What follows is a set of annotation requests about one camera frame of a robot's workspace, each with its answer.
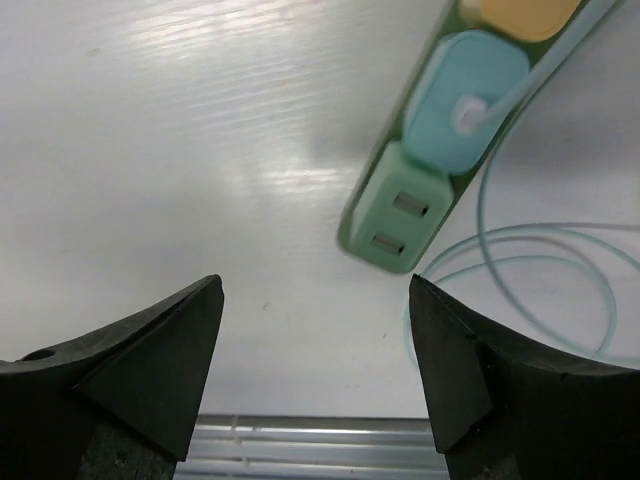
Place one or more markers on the green power strip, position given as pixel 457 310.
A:
pixel 483 63

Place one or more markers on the green charger plug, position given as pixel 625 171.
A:
pixel 398 212

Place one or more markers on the yellow charger plug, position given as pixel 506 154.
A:
pixel 529 21

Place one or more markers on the aluminium table rail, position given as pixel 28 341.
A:
pixel 278 447

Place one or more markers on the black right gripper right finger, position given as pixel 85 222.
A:
pixel 504 406

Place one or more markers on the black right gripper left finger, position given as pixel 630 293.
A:
pixel 120 402

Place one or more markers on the teal charger plug with cable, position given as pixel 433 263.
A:
pixel 473 253

